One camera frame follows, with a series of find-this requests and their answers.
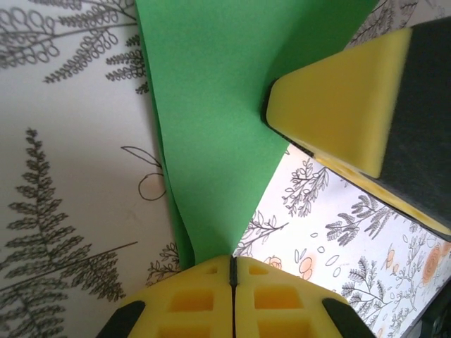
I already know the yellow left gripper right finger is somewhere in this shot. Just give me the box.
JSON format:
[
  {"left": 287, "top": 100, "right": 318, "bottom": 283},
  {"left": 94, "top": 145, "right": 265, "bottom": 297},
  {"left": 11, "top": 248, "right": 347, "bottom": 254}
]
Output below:
[{"left": 232, "top": 256, "right": 376, "bottom": 338}]

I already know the green paper sheet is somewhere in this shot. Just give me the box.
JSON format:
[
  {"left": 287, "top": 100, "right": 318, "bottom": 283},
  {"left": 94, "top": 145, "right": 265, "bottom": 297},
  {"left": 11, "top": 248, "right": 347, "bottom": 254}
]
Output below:
[{"left": 135, "top": 0, "right": 380, "bottom": 270}]

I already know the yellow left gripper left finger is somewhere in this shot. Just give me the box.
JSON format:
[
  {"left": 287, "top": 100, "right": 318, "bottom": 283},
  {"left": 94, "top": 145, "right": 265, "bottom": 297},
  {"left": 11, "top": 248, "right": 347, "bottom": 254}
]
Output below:
[{"left": 94, "top": 255, "right": 232, "bottom": 338}]

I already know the floral patterned table cover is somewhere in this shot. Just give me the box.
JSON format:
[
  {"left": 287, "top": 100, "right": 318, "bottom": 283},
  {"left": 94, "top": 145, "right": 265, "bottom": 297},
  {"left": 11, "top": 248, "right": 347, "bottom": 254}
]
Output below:
[{"left": 0, "top": 0, "right": 451, "bottom": 338}]

